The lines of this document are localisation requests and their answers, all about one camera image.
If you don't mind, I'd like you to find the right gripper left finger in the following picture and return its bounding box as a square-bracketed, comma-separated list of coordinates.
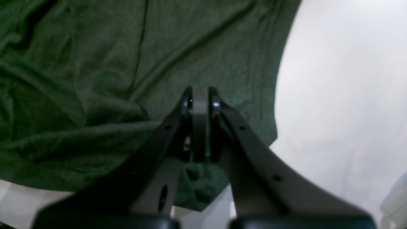
[35, 87, 209, 223]

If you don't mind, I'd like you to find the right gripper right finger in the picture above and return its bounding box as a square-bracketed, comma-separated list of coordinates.
[208, 87, 373, 223]

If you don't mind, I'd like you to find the dark green t-shirt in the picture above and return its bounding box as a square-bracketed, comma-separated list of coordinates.
[0, 0, 301, 191]

